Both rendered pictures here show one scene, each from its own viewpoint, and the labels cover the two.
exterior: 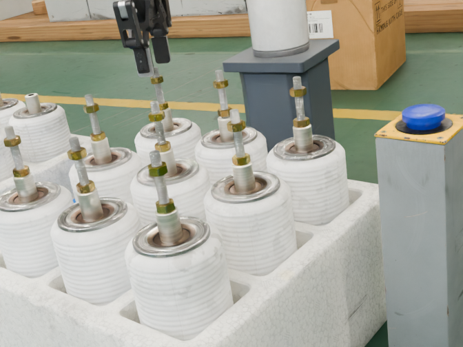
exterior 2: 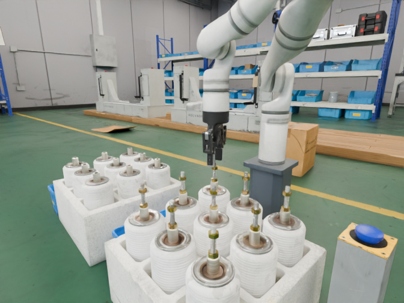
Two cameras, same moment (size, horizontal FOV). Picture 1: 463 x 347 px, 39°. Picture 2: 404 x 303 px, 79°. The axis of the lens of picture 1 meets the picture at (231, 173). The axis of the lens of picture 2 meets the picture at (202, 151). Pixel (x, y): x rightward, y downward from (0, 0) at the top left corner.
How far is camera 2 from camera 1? 0.21 m
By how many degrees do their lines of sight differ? 9
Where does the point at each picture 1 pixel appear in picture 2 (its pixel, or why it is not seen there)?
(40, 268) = (142, 256)
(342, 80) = not seen: hidden behind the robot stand
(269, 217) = (266, 265)
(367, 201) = (313, 256)
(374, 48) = (303, 159)
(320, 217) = (288, 261)
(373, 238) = (313, 277)
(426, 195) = (367, 282)
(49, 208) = (153, 228)
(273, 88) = (265, 178)
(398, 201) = (345, 278)
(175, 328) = not seen: outside the picture
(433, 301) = not seen: outside the picture
